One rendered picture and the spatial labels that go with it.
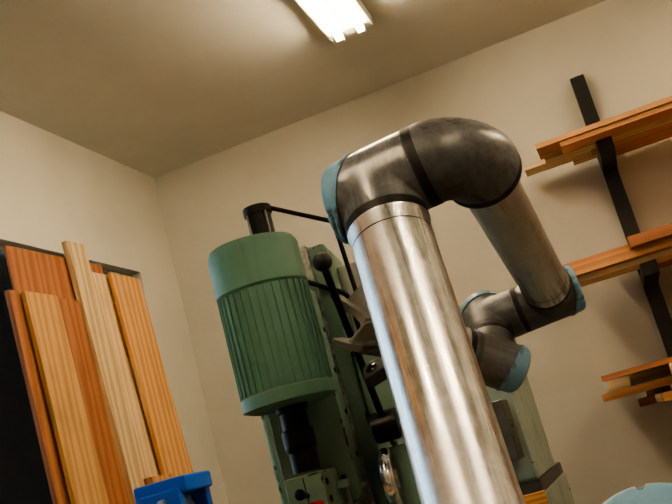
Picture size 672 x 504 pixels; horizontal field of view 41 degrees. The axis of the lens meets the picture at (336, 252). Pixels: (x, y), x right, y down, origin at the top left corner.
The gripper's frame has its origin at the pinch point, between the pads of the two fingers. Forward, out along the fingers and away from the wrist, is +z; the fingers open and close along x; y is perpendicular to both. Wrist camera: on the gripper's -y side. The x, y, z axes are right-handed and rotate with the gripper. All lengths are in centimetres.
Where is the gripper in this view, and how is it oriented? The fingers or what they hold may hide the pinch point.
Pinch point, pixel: (328, 319)
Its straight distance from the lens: 157.4
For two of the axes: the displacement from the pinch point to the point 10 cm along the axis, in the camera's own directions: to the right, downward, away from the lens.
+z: -9.3, -3.2, -1.8
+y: 3.7, -8.3, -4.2
